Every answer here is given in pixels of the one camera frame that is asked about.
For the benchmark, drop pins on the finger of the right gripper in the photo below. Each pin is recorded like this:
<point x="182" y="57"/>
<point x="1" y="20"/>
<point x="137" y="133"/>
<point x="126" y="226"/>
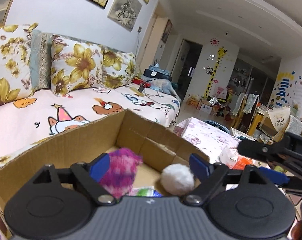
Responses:
<point x="274" y="176"/>

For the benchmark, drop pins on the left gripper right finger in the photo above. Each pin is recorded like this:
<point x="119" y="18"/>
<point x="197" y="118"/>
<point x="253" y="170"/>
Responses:
<point x="200" y="168"/>

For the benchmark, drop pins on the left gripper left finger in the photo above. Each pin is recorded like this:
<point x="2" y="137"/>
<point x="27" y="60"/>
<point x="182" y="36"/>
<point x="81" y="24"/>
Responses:
<point x="99" y="167"/>

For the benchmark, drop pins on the magenta purple furry toy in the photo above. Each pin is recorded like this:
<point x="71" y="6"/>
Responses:
<point x="120" y="176"/>

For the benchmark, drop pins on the white fluffy ball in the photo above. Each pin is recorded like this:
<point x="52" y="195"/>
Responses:
<point x="177" y="179"/>

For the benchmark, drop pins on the green white sponge cloth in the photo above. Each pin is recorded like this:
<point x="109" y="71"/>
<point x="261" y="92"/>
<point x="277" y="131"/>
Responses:
<point x="149" y="191"/>

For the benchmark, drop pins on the orange white tissue pack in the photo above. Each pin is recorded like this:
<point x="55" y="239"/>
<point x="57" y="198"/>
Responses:
<point x="230" y="157"/>

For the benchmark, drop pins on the cardboard box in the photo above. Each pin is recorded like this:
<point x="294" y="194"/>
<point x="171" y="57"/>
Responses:
<point x="48" y="193"/>

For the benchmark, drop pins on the floral cartoon sofa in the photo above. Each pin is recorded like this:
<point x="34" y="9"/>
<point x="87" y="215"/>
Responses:
<point x="24" y="123"/>

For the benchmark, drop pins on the red box on sofa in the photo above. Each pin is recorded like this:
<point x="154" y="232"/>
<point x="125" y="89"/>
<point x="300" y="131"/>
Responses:
<point x="141" y="82"/>

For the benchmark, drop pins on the yellow floral cushion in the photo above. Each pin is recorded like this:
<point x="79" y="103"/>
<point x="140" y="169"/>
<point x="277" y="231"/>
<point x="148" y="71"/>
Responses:
<point x="119" y="69"/>
<point x="15" y="51"/>
<point x="75" y="64"/>

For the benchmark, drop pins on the unframed soldier sketch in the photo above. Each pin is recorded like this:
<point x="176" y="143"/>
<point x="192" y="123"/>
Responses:
<point x="125" y="13"/>

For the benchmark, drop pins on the giraffe height wall sticker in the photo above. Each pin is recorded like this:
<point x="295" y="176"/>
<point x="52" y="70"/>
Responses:
<point x="212" y="71"/>

